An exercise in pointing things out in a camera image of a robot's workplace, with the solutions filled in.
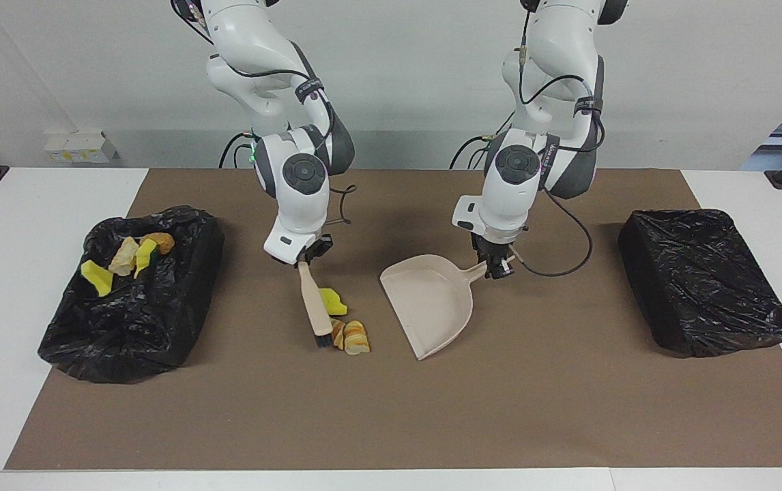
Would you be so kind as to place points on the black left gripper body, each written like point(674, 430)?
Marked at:
point(495, 244)

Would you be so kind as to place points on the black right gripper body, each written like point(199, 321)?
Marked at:
point(319, 247)

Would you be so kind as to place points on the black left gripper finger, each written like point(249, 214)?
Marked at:
point(505, 266)
point(489, 266)

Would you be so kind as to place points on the beige hand brush black bristles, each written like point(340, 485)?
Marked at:
point(314, 300)

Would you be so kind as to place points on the yellow sponge piece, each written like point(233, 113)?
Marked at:
point(97, 278)
point(334, 302)

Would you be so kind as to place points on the beige plastic dustpan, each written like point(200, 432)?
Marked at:
point(432, 300)

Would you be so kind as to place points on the croissant bread piece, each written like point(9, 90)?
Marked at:
point(338, 333)
point(357, 339)

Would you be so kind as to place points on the brown textured bread roll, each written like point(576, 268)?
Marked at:
point(160, 242)

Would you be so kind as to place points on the green and yellow sponge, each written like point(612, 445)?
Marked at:
point(145, 256)

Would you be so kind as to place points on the pale white bread chunk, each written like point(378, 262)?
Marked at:
point(125, 258)

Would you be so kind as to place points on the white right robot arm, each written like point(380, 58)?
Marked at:
point(299, 198)

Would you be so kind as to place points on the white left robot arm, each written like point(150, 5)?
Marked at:
point(514, 191)

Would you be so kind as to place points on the black bag lined bin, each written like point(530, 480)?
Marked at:
point(705, 286)
point(132, 327)

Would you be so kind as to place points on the brown paper table mat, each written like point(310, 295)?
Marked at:
point(398, 423)

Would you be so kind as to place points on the white power box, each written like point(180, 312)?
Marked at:
point(80, 146)

